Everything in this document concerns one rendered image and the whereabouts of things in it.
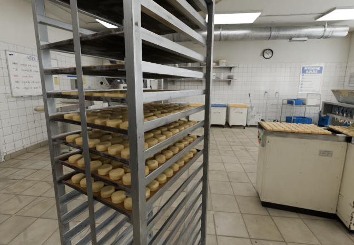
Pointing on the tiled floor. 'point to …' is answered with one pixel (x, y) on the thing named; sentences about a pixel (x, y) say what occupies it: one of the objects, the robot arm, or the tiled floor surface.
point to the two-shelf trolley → (301, 106)
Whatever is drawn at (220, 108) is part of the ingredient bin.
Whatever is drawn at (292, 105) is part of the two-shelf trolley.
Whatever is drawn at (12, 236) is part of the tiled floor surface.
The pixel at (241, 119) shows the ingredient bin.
